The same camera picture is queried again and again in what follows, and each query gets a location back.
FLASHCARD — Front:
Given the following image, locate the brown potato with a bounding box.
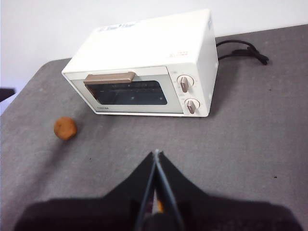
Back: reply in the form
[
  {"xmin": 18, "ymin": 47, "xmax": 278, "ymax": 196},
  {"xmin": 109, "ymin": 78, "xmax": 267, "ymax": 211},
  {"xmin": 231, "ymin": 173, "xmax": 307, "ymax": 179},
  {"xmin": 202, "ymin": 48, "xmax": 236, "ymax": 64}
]
[{"xmin": 53, "ymin": 116, "xmax": 78, "ymax": 140}]

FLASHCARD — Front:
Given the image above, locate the beige oven door handle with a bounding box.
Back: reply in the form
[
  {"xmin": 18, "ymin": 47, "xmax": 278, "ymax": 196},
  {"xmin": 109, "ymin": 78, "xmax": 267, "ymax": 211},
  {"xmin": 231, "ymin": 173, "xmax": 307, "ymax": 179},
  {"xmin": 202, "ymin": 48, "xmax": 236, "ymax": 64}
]
[{"xmin": 83, "ymin": 71, "xmax": 136, "ymax": 85}]

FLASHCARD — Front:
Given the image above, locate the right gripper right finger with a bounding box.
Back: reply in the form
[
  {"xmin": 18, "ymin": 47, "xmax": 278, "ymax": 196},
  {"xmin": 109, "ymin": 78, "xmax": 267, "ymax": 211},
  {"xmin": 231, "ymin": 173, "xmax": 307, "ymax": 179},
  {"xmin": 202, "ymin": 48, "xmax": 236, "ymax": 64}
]
[{"xmin": 156, "ymin": 151, "xmax": 303, "ymax": 231}]

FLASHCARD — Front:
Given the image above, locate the white toaster oven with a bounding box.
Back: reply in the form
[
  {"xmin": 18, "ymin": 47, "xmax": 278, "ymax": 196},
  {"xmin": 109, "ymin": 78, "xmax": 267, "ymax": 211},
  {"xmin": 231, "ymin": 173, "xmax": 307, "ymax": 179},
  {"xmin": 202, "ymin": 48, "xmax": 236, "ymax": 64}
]
[{"xmin": 62, "ymin": 9, "xmax": 219, "ymax": 118}]

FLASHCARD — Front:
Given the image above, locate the black oven power cable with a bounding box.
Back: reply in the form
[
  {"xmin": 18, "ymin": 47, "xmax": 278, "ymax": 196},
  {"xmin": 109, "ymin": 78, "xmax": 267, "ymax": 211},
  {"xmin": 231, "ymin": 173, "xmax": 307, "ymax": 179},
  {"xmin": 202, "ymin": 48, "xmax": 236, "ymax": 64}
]
[{"xmin": 215, "ymin": 39, "xmax": 270, "ymax": 66}]

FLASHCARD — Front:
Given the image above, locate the beige oven knob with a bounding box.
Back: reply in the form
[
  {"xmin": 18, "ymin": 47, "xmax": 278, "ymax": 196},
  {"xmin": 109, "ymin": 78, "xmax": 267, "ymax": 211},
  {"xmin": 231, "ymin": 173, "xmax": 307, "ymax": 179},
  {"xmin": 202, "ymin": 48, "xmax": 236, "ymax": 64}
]
[
  {"xmin": 184, "ymin": 98, "xmax": 201, "ymax": 115},
  {"xmin": 177, "ymin": 75, "xmax": 195, "ymax": 93}
]

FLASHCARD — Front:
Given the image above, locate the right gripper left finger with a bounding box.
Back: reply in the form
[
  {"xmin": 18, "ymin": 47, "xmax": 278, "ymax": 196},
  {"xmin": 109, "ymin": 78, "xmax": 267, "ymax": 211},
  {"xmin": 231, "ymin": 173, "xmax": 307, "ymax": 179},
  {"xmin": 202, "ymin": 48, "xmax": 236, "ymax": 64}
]
[{"xmin": 13, "ymin": 151, "xmax": 157, "ymax": 231}]

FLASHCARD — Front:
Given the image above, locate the glass oven door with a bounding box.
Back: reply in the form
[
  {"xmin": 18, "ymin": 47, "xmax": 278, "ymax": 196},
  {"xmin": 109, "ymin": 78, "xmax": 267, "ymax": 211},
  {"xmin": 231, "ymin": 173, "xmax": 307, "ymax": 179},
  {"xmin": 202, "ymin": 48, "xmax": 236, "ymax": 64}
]
[{"xmin": 64, "ymin": 66, "xmax": 183, "ymax": 115}]

